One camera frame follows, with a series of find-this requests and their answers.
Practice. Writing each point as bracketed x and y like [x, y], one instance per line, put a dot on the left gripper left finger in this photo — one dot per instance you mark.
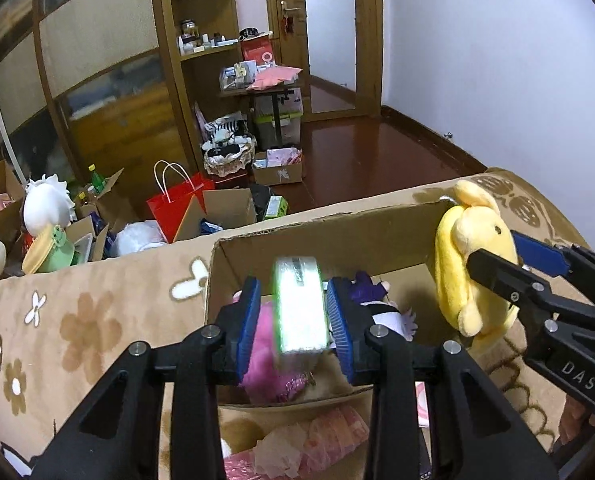
[114, 433]

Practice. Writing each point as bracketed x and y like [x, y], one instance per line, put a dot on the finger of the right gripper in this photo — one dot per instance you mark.
[541, 256]
[523, 289]

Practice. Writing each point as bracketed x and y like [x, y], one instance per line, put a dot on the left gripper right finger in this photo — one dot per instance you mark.
[475, 431]

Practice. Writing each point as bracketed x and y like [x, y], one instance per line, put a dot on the yellow plush dog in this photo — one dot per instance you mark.
[469, 241]

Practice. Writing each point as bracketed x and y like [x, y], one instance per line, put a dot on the purple chibi plush doll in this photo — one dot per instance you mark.
[375, 297]

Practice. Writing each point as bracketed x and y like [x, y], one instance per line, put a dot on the pink plush bear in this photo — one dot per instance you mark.
[263, 382]

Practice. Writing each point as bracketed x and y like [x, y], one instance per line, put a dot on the green white tissue pack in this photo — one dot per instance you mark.
[300, 320]

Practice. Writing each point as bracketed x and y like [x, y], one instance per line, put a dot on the pink swirl roll cushion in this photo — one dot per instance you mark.
[422, 410]

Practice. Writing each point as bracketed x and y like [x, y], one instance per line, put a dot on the cardboard box on blanket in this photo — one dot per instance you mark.
[393, 244]

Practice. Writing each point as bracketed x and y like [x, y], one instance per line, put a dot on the green frog plush hat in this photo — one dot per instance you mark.
[50, 251]

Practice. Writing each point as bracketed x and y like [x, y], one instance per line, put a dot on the white plastic bag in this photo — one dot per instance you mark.
[138, 237]

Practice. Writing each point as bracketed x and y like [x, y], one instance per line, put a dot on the cardboard box with bottles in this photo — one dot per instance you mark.
[114, 209]

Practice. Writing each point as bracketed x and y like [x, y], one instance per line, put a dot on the white round plush doll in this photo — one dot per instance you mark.
[47, 203]

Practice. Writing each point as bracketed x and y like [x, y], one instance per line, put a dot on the green glass bottle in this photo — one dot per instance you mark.
[97, 181]

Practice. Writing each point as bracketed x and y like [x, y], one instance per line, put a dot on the red paper gift bag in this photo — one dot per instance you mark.
[169, 206]

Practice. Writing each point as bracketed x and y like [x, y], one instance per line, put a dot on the small cardboard box floor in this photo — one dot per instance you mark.
[278, 166]

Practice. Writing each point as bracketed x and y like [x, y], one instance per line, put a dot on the open cardboard box left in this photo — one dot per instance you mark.
[11, 201]

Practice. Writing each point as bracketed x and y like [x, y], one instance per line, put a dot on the clear plastic storage bin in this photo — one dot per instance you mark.
[278, 117]

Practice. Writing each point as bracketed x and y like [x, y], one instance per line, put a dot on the wicker basket with lace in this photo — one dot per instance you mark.
[220, 160]

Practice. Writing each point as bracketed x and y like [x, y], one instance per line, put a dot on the small dark side table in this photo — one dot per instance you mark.
[248, 96]

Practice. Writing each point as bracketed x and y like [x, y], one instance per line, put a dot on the wooden door with glass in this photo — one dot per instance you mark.
[338, 45]

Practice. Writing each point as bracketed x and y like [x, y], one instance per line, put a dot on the pink papers on table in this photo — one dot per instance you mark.
[274, 76]

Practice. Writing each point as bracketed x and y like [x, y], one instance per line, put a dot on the red box on shelf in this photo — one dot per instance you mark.
[258, 49]

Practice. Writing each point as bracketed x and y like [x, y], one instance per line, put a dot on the large wooden wardrobe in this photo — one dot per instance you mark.
[96, 82]

